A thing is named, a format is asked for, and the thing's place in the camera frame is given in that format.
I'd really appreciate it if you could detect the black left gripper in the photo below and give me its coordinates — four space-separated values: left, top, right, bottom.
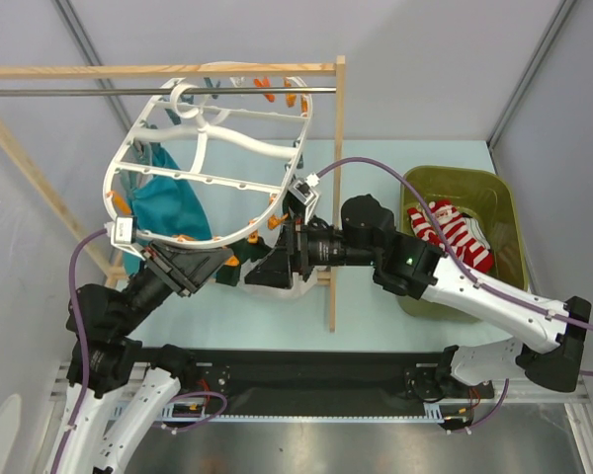
116 235 234 333

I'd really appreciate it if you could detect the orange clothes peg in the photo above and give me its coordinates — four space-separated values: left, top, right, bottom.
253 77 276 103
266 213 290 230
283 77 297 108
224 255 240 267

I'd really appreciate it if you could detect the green and white garment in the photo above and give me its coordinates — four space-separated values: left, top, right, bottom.
214 237 329 300

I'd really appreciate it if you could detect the red white striped sock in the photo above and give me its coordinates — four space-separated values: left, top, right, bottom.
429 199 494 274

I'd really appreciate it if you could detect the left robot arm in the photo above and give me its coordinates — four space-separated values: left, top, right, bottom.
44 242 233 473

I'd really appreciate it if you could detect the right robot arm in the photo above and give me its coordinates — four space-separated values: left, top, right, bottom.
244 195 591 396

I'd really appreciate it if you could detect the white plastic clip hanger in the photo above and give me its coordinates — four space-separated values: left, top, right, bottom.
102 72 313 254

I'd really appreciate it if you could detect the teal blue garment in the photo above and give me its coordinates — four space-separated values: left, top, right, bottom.
118 142 212 273

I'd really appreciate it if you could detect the red white santa sock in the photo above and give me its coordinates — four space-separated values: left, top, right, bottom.
407 207 445 249

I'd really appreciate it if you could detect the metal hanging rod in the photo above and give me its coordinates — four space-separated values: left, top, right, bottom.
0 84 337 97

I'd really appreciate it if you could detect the white clothes peg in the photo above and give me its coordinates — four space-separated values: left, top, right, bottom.
229 76 246 89

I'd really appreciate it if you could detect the teal clothes peg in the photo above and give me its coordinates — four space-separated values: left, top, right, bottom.
204 77 221 100

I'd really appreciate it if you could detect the olive green plastic basket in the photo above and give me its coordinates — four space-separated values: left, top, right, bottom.
398 166 529 323

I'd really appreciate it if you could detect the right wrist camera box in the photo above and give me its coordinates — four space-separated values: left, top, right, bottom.
287 173 320 224

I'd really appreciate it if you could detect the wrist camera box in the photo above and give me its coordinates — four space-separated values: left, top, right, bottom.
287 173 320 224
105 216 141 258

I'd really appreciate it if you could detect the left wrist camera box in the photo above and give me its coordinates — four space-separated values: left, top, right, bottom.
105 216 141 258

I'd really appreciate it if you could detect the wooden clothes rack frame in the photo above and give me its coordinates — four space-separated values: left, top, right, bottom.
0 55 348 334

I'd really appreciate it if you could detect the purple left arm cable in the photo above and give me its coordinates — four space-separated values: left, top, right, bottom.
48 227 113 474

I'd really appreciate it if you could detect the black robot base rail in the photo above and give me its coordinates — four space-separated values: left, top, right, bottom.
118 345 475 417

